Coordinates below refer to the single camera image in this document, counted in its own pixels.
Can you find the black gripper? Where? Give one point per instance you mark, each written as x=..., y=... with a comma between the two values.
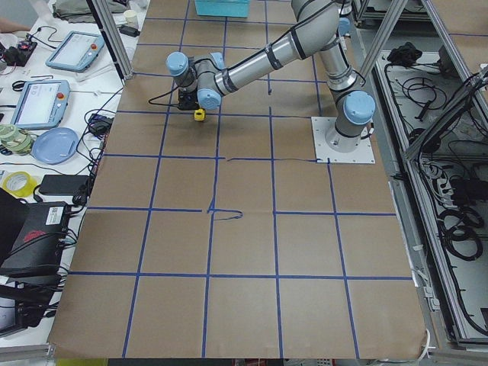
x=194, y=104

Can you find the yellow toy beetle car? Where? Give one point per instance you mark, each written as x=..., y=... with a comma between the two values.
x=200, y=115

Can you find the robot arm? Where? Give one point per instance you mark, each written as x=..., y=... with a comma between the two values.
x=203, y=81

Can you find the teal plastic bin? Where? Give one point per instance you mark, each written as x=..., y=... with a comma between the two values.
x=223, y=8

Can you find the paper cup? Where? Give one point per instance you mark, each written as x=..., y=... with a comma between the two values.
x=131, y=18

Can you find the far teach pendant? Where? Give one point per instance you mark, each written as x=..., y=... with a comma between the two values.
x=76, y=52

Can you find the teach pendant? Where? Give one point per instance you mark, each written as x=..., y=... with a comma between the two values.
x=76, y=52
x=41, y=105

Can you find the blue plate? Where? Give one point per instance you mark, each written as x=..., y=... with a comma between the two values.
x=55, y=146

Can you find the near teach pendant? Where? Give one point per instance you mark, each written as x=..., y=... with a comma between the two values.
x=41, y=105

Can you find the black power adapter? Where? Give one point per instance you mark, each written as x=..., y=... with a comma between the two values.
x=62, y=185

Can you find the yellow tape roll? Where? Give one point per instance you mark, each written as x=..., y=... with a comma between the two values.
x=19, y=184

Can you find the green tape rolls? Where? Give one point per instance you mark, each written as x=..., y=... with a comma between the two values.
x=16, y=140

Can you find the black red computer box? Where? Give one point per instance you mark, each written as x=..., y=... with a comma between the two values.
x=31, y=236

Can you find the aluminium frame post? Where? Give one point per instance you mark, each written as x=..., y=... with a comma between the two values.
x=106, y=24

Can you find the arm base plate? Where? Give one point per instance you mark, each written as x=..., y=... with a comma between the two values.
x=331, y=147

